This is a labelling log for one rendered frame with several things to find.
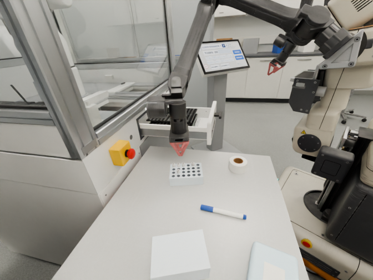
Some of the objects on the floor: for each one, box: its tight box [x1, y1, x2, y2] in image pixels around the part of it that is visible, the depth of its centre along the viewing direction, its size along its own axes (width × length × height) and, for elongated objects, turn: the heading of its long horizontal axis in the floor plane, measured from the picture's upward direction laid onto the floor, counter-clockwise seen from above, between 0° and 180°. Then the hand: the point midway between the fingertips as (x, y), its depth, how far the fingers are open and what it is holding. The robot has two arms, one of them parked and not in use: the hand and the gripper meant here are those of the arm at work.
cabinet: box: [0, 136, 182, 265], centre depth 130 cm, size 95×103×80 cm
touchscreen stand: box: [191, 73, 244, 154], centre depth 186 cm, size 50×45×102 cm
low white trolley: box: [51, 146, 309, 280], centre depth 76 cm, size 58×62×76 cm
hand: (180, 151), depth 65 cm, fingers open, 3 cm apart
